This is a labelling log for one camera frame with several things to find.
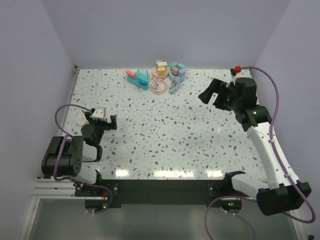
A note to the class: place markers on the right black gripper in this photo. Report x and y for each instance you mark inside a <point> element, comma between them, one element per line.
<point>214,87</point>

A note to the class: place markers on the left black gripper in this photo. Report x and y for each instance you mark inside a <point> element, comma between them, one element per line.
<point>107,125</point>

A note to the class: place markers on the blue round power socket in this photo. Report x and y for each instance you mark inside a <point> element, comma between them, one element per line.
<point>171,77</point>

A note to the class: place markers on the brown pink plug adapter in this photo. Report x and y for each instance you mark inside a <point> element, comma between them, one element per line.
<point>175,71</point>

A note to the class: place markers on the yellow plug adapter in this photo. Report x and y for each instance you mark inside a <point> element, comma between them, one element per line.
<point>161,71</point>

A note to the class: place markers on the white plug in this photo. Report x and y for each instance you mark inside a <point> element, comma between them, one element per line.
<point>162,64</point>

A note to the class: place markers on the pink round power socket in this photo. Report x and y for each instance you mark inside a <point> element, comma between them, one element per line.
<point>155,75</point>

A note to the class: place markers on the light blue plug adapter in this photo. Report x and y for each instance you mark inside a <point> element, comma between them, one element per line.
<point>181,73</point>

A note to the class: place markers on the teal plug adapter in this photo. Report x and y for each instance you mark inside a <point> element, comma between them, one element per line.
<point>180,66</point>
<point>174,64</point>

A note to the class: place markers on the green plug adapter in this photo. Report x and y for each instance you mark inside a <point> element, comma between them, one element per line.
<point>157,62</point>

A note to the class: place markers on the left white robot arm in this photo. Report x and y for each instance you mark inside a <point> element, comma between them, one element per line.
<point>65,155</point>

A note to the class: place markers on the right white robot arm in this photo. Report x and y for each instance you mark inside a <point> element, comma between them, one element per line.
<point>283,190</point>

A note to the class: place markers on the white plug adapter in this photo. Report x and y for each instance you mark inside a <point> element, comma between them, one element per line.
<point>81,120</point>

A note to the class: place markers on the blue plug on teal strip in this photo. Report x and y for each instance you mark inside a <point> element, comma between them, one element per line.
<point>143,80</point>

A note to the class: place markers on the teal triangular power strip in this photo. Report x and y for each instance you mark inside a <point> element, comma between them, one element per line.
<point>142,72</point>

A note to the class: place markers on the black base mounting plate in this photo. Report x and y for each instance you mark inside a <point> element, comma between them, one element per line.
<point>114,193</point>

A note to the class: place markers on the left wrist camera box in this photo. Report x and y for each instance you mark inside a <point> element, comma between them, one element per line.
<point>99,113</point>

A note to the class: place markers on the right wrist camera red cap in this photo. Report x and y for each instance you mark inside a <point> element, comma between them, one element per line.
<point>236,70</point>

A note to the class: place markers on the aluminium frame rail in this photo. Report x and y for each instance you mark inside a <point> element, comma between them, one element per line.
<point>51,189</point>

